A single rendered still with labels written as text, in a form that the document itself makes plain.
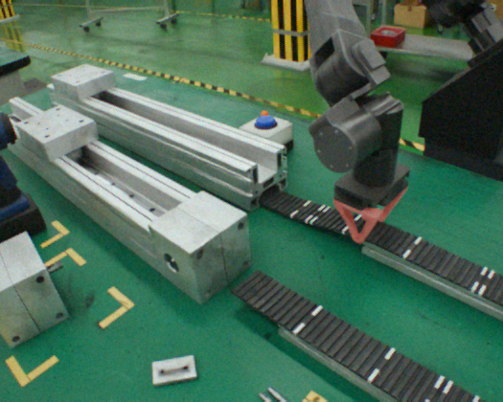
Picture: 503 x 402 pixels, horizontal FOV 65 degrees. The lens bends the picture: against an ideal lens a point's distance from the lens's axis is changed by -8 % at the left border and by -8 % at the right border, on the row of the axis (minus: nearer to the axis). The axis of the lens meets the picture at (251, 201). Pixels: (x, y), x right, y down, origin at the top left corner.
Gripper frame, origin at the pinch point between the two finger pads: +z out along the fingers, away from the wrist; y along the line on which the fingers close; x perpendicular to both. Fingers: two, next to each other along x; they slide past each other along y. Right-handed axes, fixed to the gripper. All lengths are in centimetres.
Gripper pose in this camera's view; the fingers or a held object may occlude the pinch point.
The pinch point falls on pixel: (367, 228)
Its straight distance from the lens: 64.2
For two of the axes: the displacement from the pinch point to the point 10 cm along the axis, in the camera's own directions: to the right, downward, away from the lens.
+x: 7.3, 3.5, -5.9
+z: 0.7, 8.2, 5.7
